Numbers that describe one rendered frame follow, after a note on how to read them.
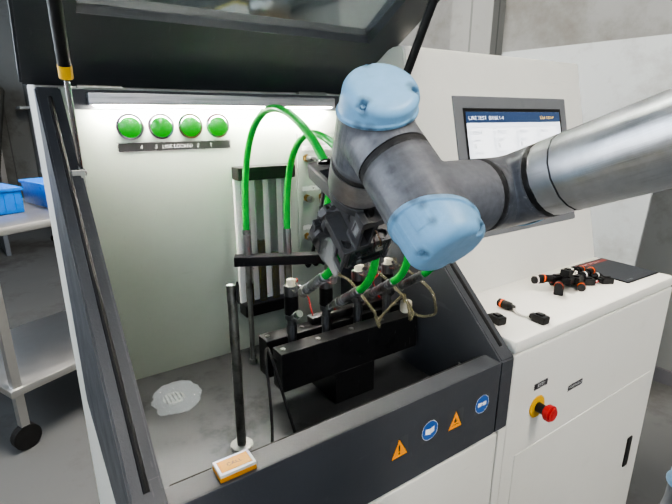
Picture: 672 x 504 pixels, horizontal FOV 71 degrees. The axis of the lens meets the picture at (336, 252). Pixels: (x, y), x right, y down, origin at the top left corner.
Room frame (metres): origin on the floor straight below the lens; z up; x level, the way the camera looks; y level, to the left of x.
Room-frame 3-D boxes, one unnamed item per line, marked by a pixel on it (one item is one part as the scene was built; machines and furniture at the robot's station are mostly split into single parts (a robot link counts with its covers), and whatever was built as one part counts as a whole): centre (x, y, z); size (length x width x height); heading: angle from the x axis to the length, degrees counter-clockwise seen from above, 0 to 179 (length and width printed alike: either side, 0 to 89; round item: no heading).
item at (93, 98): (1.06, 0.23, 1.43); 0.54 x 0.03 x 0.02; 124
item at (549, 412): (0.86, -0.44, 0.80); 0.05 x 0.04 x 0.05; 124
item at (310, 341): (0.90, -0.01, 0.91); 0.34 x 0.10 x 0.15; 124
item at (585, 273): (1.13, -0.61, 1.01); 0.23 x 0.11 x 0.06; 124
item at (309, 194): (1.19, 0.03, 1.20); 0.13 x 0.03 x 0.31; 124
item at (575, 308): (1.11, -0.58, 0.96); 0.70 x 0.22 x 0.03; 124
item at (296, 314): (0.83, 0.08, 0.98); 0.05 x 0.03 x 0.21; 34
